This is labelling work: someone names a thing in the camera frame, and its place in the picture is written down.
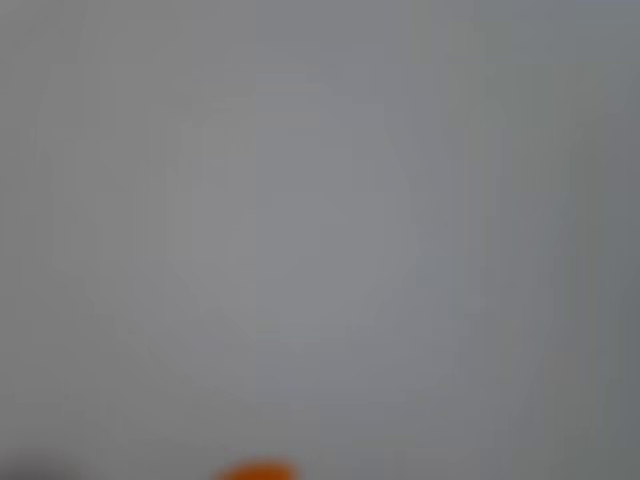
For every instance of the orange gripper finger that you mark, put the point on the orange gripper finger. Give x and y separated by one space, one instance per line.
257 472

